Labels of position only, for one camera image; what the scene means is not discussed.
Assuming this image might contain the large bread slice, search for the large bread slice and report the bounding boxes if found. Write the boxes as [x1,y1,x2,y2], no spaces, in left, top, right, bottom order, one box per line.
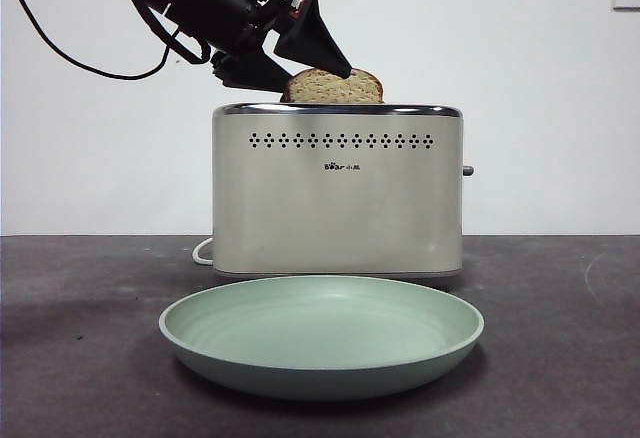
[279,68,385,105]

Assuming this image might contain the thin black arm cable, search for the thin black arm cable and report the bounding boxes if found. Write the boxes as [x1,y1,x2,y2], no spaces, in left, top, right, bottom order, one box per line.
[130,0,211,65]

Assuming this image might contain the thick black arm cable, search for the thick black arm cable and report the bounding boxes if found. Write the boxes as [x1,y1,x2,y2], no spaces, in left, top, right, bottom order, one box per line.
[7,0,174,81]

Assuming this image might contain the white power cable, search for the white power cable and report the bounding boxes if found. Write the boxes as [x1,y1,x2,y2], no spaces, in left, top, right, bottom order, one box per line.
[191,237,215,265]

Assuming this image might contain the cream toaster with chrome top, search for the cream toaster with chrome top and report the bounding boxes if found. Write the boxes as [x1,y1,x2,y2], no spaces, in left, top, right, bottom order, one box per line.
[210,102,476,279]

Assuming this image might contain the pale green round plate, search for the pale green round plate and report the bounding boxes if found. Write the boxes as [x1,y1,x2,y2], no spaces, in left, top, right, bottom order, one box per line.
[158,275,485,401]

